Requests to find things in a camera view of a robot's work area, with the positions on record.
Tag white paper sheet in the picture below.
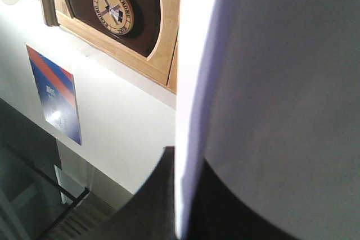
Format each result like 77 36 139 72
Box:
175 0 359 239

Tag round emblem wooden plaque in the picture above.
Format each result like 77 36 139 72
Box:
40 0 180 92

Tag blue and red card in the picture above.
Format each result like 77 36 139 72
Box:
26 45 82 145

